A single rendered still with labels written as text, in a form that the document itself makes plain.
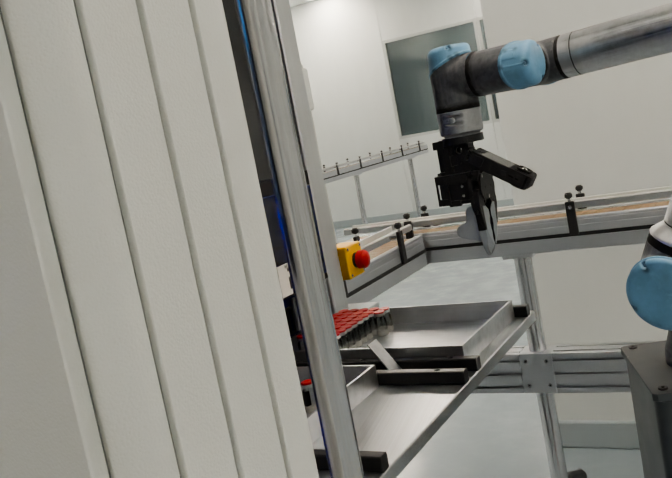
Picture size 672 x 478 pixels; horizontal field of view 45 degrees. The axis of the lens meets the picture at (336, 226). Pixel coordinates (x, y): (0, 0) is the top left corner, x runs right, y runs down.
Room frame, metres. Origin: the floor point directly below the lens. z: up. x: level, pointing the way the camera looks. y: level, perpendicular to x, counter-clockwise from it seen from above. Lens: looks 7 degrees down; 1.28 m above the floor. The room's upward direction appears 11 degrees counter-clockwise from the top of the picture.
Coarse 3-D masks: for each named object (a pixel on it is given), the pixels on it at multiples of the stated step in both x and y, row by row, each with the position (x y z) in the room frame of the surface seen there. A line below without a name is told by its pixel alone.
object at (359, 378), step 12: (300, 372) 1.27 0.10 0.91; (348, 372) 1.22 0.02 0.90; (360, 372) 1.21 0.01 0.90; (372, 372) 1.19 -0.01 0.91; (300, 384) 1.27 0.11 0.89; (348, 384) 1.13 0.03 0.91; (360, 384) 1.16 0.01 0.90; (372, 384) 1.19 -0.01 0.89; (360, 396) 1.15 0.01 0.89; (312, 420) 1.03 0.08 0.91; (312, 432) 1.03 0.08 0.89
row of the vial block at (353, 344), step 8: (368, 312) 1.50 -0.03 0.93; (352, 320) 1.47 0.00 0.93; (360, 320) 1.46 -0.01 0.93; (368, 320) 1.49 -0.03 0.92; (344, 328) 1.41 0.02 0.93; (352, 328) 1.44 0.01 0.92; (360, 328) 1.46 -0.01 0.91; (368, 328) 1.48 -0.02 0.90; (344, 336) 1.40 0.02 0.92; (352, 336) 1.42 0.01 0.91; (360, 336) 1.45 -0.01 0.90; (368, 336) 1.48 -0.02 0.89; (344, 344) 1.40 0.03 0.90; (352, 344) 1.42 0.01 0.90; (360, 344) 1.44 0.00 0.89
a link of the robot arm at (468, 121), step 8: (456, 112) 1.36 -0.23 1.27; (464, 112) 1.36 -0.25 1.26; (472, 112) 1.37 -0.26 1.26; (480, 112) 1.38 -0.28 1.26; (440, 120) 1.39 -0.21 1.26; (448, 120) 1.37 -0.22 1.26; (456, 120) 1.37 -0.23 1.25; (464, 120) 1.36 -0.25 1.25; (472, 120) 1.37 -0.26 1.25; (480, 120) 1.38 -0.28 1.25; (440, 128) 1.39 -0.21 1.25; (448, 128) 1.37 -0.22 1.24; (456, 128) 1.36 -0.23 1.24; (464, 128) 1.36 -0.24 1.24; (472, 128) 1.36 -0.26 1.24; (480, 128) 1.37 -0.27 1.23; (448, 136) 1.38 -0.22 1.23; (456, 136) 1.37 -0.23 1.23
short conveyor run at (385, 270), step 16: (400, 224) 2.18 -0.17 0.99; (368, 240) 2.23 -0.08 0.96; (384, 240) 2.17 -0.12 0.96; (400, 240) 2.17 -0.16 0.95; (416, 240) 2.29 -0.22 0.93; (384, 256) 2.10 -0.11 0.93; (400, 256) 2.18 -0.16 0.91; (416, 256) 2.27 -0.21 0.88; (368, 272) 2.01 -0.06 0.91; (384, 272) 2.09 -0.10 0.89; (400, 272) 2.17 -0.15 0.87; (352, 288) 1.93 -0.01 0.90; (368, 288) 2.00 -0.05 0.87; (384, 288) 2.07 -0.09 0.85
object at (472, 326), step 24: (408, 312) 1.54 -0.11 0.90; (432, 312) 1.52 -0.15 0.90; (456, 312) 1.49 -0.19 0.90; (480, 312) 1.47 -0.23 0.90; (504, 312) 1.40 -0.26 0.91; (384, 336) 1.48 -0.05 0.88; (408, 336) 1.45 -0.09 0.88; (432, 336) 1.42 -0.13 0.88; (456, 336) 1.39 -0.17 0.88; (480, 336) 1.28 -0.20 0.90
